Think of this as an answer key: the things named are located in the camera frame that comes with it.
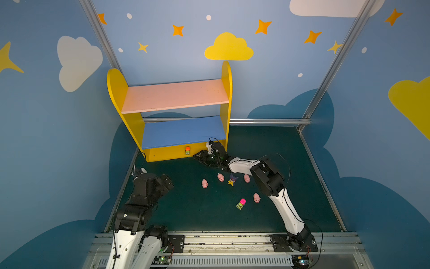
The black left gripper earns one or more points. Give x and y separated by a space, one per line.
164 183

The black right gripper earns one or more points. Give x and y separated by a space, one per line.
208 157

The purple yellow star toy figure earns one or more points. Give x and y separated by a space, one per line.
232 180

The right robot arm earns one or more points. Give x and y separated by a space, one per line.
271 183

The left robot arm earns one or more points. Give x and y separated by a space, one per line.
135 244

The pink toy pig centre left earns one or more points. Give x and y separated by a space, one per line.
220 177

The pink toy pig far left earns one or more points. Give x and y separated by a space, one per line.
204 183

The yellow toy shelf unit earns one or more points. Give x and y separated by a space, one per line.
167 140

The pink toy pig front right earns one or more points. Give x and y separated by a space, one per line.
256 198

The left circuit board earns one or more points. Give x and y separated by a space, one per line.
161 261

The circuit board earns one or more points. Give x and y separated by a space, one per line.
300 262
161 261

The right circuit board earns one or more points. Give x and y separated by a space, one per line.
300 262

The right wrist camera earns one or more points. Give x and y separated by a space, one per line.
210 147

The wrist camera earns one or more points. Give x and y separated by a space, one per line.
210 147
138 171

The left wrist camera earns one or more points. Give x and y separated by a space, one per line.
138 171

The rear aluminium frame bar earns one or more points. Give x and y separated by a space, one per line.
247 121

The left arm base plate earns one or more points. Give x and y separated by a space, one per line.
175 244

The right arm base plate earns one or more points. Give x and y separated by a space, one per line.
282 243

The aluminium front rail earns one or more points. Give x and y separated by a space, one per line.
240 250

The left aluminium frame post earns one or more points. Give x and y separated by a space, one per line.
97 26

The aluminium frame post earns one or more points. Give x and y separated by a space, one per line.
97 26
341 55

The right aluminium frame post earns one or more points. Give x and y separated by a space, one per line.
341 55

